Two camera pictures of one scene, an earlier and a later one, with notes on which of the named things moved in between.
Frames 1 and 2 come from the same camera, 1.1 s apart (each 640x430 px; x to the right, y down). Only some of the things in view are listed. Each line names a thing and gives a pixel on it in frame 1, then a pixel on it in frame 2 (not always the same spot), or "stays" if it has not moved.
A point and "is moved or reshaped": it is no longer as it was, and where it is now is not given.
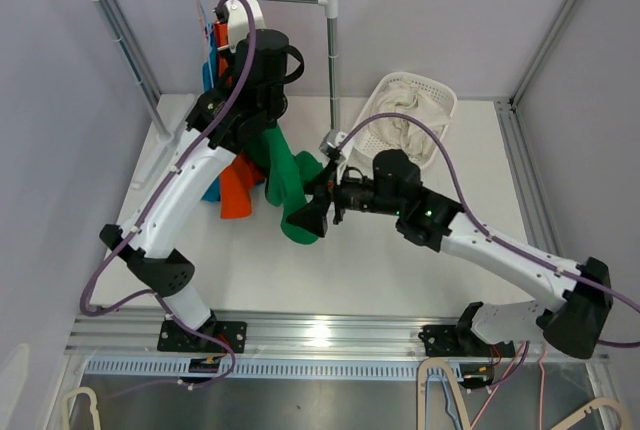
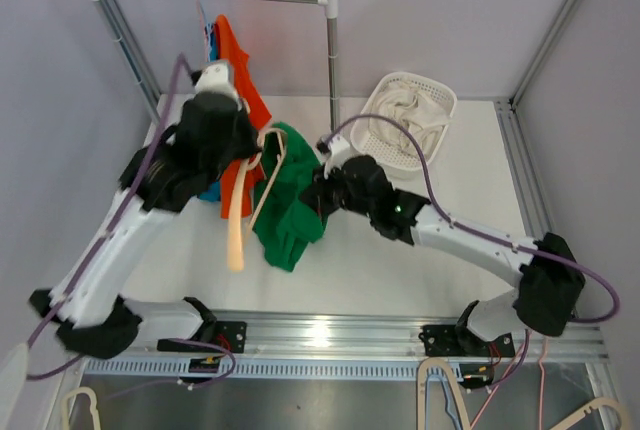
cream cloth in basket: [403, 97] stays
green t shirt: [287, 176] is moved or reshaped
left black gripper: [233, 62] -> [248, 147]
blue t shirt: [213, 193] stays
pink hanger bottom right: [514, 360] stays
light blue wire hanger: [208, 28] stays
